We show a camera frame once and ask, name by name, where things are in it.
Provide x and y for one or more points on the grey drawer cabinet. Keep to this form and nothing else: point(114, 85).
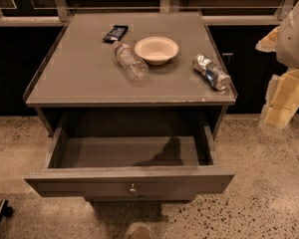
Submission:
point(83, 90)

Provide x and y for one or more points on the grey top drawer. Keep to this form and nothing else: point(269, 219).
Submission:
point(175, 165)

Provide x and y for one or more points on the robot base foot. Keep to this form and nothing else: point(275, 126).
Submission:
point(141, 233)

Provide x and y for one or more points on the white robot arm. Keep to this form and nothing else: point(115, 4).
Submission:
point(292, 20)

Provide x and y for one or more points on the crushed silver blue can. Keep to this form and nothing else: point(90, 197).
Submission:
point(216, 77)

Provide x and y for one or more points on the grey drawer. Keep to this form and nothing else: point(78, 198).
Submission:
point(175, 165)
point(138, 198)

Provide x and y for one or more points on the white paper bowl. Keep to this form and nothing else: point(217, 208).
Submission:
point(156, 50)

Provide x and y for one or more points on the clear plastic water bottle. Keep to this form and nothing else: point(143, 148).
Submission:
point(135, 68)

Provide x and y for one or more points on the dark blue snack packet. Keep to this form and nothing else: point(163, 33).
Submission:
point(115, 34)

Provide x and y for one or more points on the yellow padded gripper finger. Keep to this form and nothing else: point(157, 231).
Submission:
point(282, 97)

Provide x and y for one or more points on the grey bottom drawer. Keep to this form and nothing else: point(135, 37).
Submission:
point(138, 198)

